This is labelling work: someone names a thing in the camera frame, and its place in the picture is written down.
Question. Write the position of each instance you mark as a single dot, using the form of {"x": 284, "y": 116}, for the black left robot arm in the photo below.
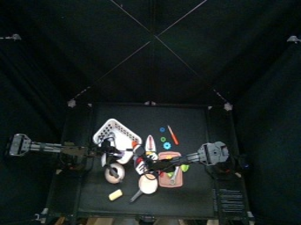
{"x": 44, "y": 146}

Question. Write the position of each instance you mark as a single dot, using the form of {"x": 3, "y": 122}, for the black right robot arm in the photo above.
{"x": 213, "y": 152}

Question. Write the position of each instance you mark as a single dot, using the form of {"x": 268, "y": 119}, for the purple toy piece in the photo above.
{"x": 121, "y": 153}

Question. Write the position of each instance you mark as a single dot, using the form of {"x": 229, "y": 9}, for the yellow toy gear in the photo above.
{"x": 168, "y": 157}

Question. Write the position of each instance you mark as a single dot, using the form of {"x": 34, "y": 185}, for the green toy leaf piece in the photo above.
{"x": 171, "y": 174}

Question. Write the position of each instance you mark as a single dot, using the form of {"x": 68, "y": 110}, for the grey-blue toy wrench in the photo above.
{"x": 175, "y": 175}

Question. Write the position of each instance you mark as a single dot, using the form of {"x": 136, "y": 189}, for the white plastic basket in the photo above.
{"x": 118, "y": 132}

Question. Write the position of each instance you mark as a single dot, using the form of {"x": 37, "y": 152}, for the orange-red toy piece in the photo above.
{"x": 136, "y": 144}

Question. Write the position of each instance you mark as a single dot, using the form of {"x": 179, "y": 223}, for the pink plastic tray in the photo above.
{"x": 177, "y": 180}

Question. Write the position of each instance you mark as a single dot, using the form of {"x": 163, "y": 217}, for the large blue toy gear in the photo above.
{"x": 168, "y": 145}

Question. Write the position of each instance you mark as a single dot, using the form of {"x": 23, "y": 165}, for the white red toy knife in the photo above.
{"x": 151, "y": 143}

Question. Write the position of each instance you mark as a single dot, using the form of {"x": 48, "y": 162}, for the green toy gear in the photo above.
{"x": 163, "y": 139}

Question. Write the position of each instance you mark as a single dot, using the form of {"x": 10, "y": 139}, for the tape roll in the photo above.
{"x": 120, "y": 177}

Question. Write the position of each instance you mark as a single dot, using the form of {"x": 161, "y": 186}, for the red toy screwdriver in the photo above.
{"x": 173, "y": 135}

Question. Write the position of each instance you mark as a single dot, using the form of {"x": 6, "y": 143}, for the small blue toy gear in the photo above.
{"x": 163, "y": 129}

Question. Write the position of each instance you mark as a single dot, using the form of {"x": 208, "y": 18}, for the yellow toy block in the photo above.
{"x": 116, "y": 194}

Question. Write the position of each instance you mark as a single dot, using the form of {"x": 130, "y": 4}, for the grey frame corner bracket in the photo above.
{"x": 72, "y": 103}
{"x": 228, "y": 106}

